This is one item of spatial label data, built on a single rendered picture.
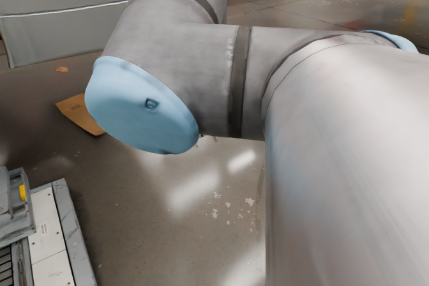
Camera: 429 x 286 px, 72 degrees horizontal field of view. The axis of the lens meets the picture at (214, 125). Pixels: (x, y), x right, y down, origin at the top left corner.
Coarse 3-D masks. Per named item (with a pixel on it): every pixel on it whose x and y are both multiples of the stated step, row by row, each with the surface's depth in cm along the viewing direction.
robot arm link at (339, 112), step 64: (256, 64) 20; (320, 64) 12; (384, 64) 9; (256, 128) 21; (320, 128) 7; (384, 128) 5; (320, 192) 5; (384, 192) 4; (320, 256) 4; (384, 256) 3
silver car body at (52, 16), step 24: (0, 0) 83; (24, 0) 86; (48, 0) 89; (72, 0) 93; (96, 0) 96; (120, 0) 100; (0, 24) 86; (24, 24) 89; (48, 24) 92; (72, 24) 96; (96, 24) 100; (24, 48) 92; (48, 48) 96; (72, 48) 100; (96, 48) 104
